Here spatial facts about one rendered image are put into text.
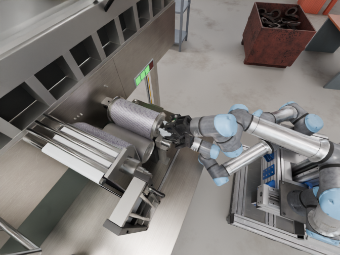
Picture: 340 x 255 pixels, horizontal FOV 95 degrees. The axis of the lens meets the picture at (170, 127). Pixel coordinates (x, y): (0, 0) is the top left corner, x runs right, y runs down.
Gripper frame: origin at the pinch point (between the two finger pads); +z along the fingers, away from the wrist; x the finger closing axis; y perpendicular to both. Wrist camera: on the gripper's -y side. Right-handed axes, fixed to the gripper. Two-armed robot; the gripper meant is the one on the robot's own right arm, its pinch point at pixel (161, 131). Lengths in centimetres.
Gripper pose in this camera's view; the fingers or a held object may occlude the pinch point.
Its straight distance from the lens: 95.3
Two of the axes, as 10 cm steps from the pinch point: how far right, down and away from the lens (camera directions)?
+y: -0.1, -5.4, -8.4
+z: -9.0, -3.7, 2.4
